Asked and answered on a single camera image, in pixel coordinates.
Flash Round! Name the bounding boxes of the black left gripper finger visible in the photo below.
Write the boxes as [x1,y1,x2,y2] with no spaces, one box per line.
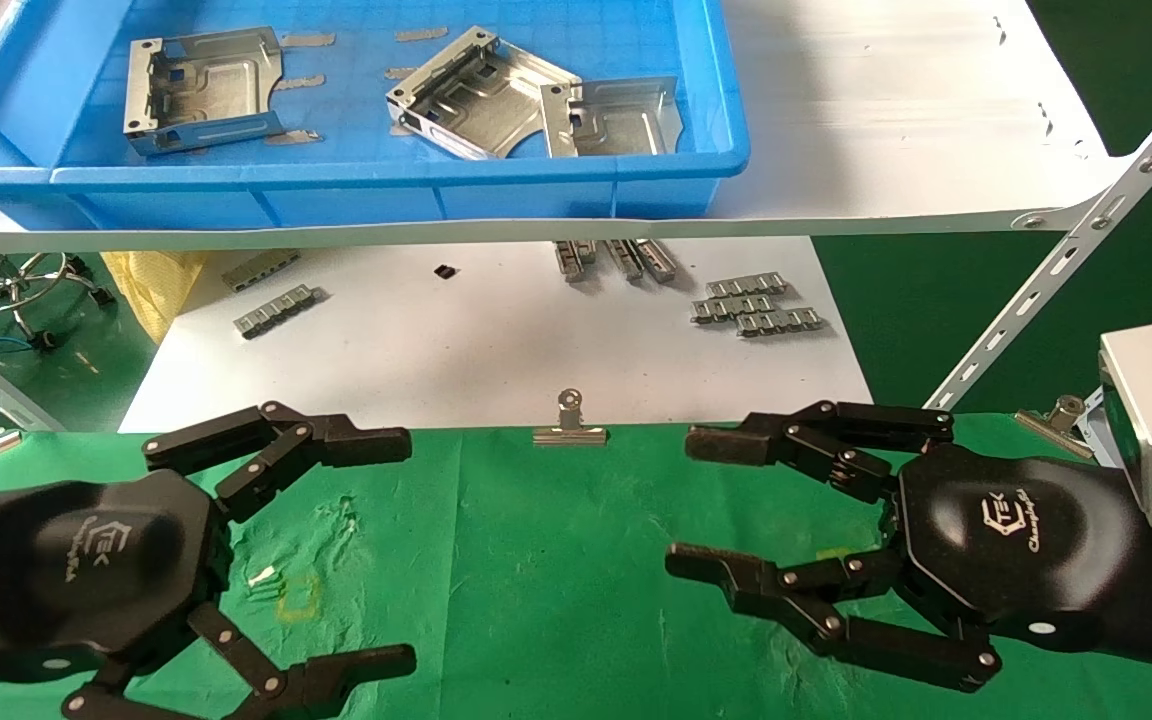
[61,600,418,720]
[143,401,413,523]

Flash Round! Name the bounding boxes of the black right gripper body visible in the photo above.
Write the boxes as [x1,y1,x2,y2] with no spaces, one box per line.
[881,443,1139,653]

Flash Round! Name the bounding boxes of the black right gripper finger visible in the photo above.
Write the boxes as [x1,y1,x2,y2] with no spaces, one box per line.
[686,401,956,505]
[665,543,1003,695]

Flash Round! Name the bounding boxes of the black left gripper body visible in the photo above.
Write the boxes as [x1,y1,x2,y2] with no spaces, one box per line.
[0,468,234,687]

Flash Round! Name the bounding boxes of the silver sheet metal bracket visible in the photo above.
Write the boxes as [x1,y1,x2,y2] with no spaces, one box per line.
[124,26,288,159]
[385,25,583,162]
[540,75,685,160]

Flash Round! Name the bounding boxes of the green cloth mat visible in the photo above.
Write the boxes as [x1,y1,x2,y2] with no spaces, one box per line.
[0,411,1152,720]

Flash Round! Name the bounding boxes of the blue plastic bin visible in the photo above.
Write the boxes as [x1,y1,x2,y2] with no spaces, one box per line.
[0,0,751,232]

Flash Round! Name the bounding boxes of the long white slotted angle strut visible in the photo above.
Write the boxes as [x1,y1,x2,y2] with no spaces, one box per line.
[924,60,1152,414]

